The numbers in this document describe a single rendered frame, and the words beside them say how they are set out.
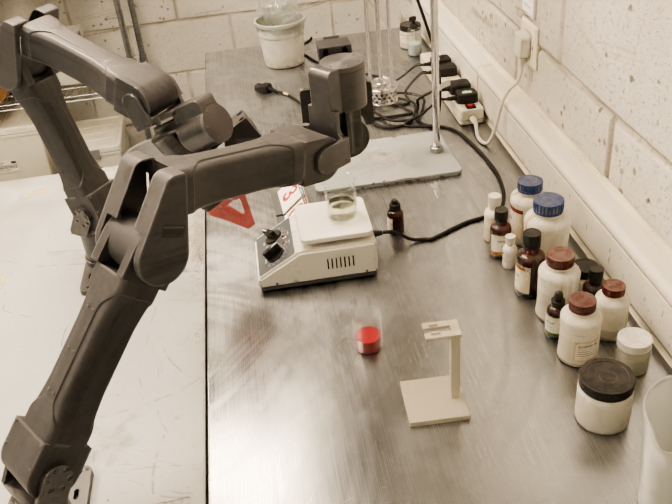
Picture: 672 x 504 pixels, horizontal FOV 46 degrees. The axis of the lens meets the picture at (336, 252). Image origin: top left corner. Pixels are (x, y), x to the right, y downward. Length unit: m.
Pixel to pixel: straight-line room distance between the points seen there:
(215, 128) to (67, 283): 0.46
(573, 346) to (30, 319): 0.86
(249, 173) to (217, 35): 2.75
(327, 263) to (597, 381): 0.48
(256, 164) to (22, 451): 0.41
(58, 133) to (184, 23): 2.32
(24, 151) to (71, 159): 2.13
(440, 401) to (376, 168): 0.68
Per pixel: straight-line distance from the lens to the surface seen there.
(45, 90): 1.35
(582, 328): 1.11
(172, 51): 3.68
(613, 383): 1.03
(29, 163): 3.51
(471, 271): 1.32
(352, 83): 1.00
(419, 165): 1.63
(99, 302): 0.88
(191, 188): 0.86
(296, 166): 0.95
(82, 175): 1.37
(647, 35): 1.21
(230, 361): 1.19
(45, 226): 1.66
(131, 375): 1.21
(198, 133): 1.13
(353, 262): 1.29
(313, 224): 1.30
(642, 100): 1.24
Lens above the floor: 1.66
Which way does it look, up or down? 33 degrees down
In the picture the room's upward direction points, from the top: 6 degrees counter-clockwise
